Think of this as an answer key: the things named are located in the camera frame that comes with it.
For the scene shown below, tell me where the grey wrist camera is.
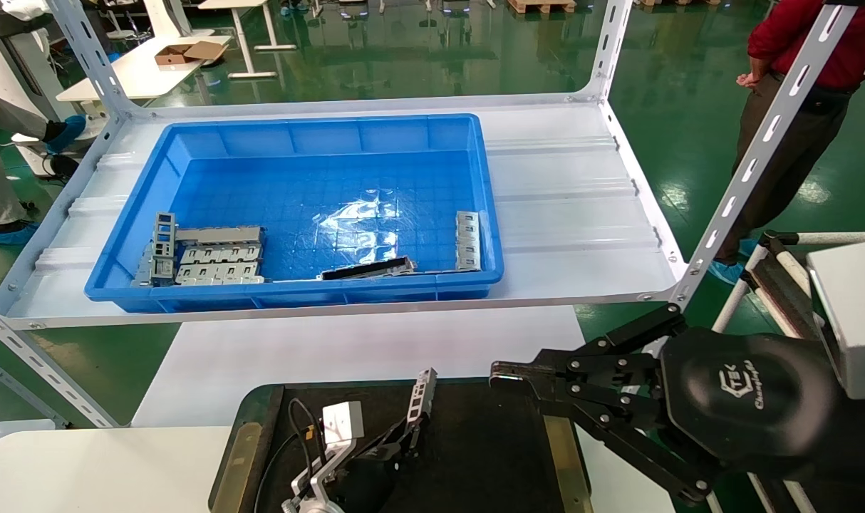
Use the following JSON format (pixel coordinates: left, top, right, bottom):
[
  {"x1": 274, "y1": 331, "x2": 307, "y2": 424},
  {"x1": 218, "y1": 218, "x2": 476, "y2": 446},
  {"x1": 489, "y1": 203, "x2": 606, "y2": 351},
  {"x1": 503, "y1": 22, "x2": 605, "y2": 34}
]
[
  {"x1": 807, "y1": 240, "x2": 865, "y2": 400},
  {"x1": 283, "y1": 401, "x2": 366, "y2": 513}
]

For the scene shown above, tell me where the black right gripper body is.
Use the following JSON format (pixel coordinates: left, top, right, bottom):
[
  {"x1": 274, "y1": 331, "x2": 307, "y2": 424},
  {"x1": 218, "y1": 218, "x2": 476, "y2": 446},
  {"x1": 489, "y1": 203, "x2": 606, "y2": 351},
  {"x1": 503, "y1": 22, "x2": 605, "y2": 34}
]
[{"x1": 657, "y1": 326, "x2": 843, "y2": 492}]

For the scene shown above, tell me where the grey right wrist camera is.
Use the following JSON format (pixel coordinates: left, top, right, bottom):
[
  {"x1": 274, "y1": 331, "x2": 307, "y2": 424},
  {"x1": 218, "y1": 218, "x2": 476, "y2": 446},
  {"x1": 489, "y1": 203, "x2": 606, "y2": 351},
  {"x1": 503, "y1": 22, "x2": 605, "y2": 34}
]
[{"x1": 807, "y1": 240, "x2": 865, "y2": 400}]

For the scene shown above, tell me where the white desk with legs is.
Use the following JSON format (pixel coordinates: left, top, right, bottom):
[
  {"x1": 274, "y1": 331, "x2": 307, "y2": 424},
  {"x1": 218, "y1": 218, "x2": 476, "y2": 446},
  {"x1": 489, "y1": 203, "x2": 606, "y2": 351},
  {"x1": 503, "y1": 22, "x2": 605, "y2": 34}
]
[{"x1": 197, "y1": 0, "x2": 298, "y2": 79}]

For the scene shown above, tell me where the grey perforated metal bracket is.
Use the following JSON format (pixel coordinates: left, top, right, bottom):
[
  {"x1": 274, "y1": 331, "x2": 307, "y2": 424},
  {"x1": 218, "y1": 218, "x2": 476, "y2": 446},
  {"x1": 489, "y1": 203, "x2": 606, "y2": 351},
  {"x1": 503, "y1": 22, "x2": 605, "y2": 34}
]
[{"x1": 152, "y1": 212, "x2": 178, "y2": 261}]

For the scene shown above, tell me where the wooden pallet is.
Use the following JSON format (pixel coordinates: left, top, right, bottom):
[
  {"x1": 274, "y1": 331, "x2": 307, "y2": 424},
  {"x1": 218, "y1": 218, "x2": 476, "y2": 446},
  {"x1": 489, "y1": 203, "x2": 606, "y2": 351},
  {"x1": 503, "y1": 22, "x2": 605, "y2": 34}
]
[{"x1": 507, "y1": 0, "x2": 576, "y2": 14}]

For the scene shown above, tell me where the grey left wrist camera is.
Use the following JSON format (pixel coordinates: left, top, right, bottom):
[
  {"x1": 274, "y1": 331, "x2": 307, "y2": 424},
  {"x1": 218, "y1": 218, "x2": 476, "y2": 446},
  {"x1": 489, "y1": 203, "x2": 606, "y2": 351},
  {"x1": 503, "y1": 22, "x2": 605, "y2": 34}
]
[{"x1": 283, "y1": 401, "x2": 366, "y2": 513}]

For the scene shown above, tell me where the white metal shelf rack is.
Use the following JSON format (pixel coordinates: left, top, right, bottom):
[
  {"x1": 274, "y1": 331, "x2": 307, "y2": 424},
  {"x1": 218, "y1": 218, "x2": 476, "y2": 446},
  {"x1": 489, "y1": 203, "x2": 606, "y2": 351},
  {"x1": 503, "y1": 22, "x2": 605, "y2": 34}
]
[{"x1": 0, "y1": 0, "x2": 865, "y2": 428}]

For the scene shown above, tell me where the white table with cardboard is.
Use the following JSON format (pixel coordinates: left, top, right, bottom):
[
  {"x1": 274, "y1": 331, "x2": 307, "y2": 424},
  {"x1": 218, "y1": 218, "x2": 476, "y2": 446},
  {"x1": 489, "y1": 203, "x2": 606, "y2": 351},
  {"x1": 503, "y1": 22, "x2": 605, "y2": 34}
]
[{"x1": 56, "y1": 36, "x2": 232, "y2": 102}]

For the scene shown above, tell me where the silver perforated metal part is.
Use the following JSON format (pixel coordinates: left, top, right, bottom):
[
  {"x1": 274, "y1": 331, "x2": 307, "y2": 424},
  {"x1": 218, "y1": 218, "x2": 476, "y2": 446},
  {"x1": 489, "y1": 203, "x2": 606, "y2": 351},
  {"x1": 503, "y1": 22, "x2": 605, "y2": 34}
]
[{"x1": 404, "y1": 367, "x2": 438, "y2": 451}]

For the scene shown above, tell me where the grey metal bracket part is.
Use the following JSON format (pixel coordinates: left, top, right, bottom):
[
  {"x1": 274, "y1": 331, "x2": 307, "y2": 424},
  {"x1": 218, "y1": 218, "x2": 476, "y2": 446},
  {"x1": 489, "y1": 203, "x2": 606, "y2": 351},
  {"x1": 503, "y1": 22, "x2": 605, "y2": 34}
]
[{"x1": 131, "y1": 242, "x2": 177, "y2": 288}]

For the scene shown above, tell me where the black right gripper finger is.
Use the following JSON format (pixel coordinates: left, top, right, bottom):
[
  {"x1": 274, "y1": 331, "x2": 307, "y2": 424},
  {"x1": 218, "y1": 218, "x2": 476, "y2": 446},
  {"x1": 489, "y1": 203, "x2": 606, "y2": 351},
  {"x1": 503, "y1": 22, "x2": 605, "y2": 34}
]
[
  {"x1": 490, "y1": 303, "x2": 690, "y2": 401},
  {"x1": 538, "y1": 387, "x2": 722, "y2": 507}
]

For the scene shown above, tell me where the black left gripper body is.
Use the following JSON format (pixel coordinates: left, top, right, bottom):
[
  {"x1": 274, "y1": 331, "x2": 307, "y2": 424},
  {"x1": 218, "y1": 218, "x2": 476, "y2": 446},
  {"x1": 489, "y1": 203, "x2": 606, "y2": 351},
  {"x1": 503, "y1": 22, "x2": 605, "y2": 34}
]
[{"x1": 333, "y1": 438, "x2": 405, "y2": 513}]

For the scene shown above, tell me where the white tube cart frame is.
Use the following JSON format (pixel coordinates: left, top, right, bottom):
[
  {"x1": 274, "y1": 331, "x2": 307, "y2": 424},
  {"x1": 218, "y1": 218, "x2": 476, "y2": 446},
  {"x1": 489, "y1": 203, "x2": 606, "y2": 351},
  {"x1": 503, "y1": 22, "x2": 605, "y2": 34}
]
[{"x1": 710, "y1": 229, "x2": 865, "y2": 513}]

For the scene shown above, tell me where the blue plastic bin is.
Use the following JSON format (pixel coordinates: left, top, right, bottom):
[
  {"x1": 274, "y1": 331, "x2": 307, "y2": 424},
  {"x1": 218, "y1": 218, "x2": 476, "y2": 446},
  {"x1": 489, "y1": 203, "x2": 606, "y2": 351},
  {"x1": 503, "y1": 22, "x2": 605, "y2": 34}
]
[{"x1": 85, "y1": 113, "x2": 506, "y2": 314}]

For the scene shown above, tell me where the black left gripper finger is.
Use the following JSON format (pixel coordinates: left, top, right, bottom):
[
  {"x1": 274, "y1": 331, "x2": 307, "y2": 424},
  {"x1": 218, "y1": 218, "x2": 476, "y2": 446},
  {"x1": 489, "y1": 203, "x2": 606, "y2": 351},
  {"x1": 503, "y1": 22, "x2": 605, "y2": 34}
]
[
  {"x1": 397, "y1": 427, "x2": 423, "y2": 464},
  {"x1": 374, "y1": 419, "x2": 415, "y2": 455}
]

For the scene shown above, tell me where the black container tray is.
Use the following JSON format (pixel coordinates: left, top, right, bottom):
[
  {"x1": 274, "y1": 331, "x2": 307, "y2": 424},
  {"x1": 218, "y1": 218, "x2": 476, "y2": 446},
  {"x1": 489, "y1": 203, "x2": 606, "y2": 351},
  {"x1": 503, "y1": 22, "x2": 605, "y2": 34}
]
[{"x1": 208, "y1": 376, "x2": 594, "y2": 513}]

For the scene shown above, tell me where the dark long metal part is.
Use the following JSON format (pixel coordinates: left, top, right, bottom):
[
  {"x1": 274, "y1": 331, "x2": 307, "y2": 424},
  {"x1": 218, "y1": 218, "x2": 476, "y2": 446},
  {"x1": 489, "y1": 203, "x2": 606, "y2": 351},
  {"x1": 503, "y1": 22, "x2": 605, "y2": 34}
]
[{"x1": 318, "y1": 256, "x2": 418, "y2": 281}]

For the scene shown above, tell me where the flat silver slotted part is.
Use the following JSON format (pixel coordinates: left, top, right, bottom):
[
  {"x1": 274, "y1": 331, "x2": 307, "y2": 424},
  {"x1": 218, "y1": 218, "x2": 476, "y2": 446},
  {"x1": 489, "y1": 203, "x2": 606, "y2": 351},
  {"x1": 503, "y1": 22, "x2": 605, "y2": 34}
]
[
  {"x1": 175, "y1": 262, "x2": 266, "y2": 286},
  {"x1": 180, "y1": 244, "x2": 264, "y2": 265}
]

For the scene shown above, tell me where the open cardboard box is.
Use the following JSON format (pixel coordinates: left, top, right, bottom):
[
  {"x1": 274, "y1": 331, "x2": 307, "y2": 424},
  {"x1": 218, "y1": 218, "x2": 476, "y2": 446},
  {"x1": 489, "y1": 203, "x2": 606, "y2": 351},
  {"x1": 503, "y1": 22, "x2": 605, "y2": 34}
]
[{"x1": 155, "y1": 41, "x2": 230, "y2": 66}]

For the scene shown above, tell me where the silver slotted metal part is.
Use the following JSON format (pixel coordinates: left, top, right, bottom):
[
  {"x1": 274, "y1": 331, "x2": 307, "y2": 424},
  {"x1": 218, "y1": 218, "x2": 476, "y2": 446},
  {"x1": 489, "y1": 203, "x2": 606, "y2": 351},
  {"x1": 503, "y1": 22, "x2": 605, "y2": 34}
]
[{"x1": 455, "y1": 211, "x2": 482, "y2": 272}]

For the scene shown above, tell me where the long grey metal part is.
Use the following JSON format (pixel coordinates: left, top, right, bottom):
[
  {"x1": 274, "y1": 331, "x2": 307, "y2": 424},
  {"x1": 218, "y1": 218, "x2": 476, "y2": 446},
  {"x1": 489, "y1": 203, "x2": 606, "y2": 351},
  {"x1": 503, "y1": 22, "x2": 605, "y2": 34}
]
[{"x1": 175, "y1": 227, "x2": 266, "y2": 247}]

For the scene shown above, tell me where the person in red sweater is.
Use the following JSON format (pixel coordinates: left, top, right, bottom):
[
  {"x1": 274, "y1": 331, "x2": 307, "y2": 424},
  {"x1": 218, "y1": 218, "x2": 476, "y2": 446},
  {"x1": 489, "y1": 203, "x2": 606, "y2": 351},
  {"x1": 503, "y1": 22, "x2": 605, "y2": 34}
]
[{"x1": 710, "y1": 0, "x2": 865, "y2": 286}]

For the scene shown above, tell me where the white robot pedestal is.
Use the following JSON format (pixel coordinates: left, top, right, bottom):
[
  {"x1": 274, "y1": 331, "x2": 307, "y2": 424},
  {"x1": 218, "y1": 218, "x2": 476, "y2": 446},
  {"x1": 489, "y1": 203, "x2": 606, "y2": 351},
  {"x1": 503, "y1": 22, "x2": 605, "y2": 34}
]
[{"x1": 0, "y1": 0, "x2": 109, "y2": 179}]

